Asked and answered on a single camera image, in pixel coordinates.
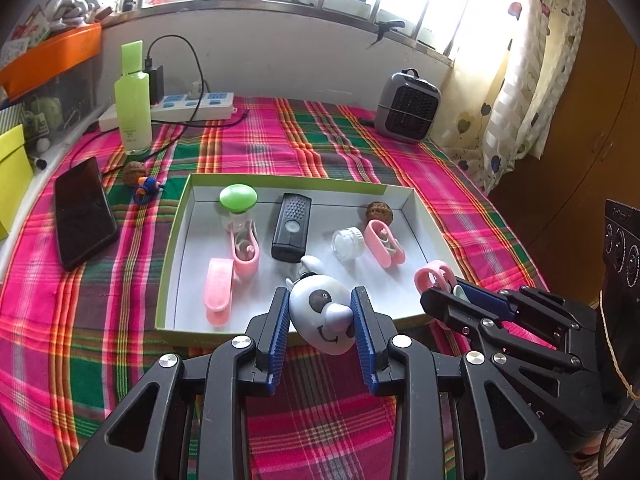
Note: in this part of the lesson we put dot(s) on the brown walnut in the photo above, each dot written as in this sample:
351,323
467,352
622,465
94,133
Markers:
380,210
134,172

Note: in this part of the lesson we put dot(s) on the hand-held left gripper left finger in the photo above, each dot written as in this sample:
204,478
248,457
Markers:
280,330

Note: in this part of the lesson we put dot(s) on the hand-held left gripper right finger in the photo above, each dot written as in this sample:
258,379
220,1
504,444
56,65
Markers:
362,340

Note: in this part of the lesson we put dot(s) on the pink loop clip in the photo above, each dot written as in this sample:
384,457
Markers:
247,265
382,242

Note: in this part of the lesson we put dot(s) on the cream heart print curtain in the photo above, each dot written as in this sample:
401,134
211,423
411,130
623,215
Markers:
520,85

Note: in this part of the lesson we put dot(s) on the pink green plaid tablecloth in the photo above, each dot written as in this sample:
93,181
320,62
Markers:
125,310

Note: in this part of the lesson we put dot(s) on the black appliance with dials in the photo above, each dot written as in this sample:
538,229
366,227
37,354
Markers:
622,250

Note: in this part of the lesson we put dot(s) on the grey chevron patterned box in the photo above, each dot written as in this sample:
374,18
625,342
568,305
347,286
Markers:
10,117

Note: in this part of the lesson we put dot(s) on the green cardboard box tray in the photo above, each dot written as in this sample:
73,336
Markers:
325,200

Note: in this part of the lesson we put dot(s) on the white plastic bags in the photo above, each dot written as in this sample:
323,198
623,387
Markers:
75,5

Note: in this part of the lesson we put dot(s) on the black remote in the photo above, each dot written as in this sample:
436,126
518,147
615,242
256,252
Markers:
292,225

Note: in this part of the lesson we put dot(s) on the black charger plug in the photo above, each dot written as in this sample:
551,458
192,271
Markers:
156,85

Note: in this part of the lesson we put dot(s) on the green mushroom shaped knob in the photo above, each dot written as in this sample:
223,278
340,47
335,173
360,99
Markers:
238,197

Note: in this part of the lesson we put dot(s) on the brown wooden cabinet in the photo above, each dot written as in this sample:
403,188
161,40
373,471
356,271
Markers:
575,160

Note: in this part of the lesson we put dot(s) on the black smartphone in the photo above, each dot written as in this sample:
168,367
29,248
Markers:
82,210

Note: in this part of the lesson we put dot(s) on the red white paper packets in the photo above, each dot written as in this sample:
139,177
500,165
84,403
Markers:
30,25

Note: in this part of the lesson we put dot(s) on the white mouse shaped toy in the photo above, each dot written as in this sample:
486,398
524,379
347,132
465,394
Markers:
315,310

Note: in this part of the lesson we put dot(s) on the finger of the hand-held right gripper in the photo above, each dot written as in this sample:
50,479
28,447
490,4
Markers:
487,300
445,310

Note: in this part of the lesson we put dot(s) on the small blue orange toy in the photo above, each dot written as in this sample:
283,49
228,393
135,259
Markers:
142,192

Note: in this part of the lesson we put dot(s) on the small white ball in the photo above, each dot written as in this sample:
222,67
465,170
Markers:
43,145

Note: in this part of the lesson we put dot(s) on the clear storage container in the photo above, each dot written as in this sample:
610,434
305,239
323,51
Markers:
65,95

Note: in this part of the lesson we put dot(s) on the white power strip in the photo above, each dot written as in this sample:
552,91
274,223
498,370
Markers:
215,102

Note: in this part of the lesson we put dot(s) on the orange plastic tray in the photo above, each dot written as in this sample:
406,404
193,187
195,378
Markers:
55,52

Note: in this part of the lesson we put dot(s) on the grey fan heater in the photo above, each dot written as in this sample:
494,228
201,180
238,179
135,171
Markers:
407,110

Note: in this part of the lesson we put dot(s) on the yellow green lidded box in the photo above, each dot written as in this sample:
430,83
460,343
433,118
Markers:
12,180

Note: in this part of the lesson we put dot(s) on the clear round jar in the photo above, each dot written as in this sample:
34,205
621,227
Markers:
347,245

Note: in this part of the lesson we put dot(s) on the white side ledge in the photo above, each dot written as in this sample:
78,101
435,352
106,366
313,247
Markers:
70,142

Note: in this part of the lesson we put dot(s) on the pink clip with mint pad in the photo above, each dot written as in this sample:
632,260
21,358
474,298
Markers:
430,277

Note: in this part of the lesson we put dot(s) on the light green plastic bottle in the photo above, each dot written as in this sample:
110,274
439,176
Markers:
132,110

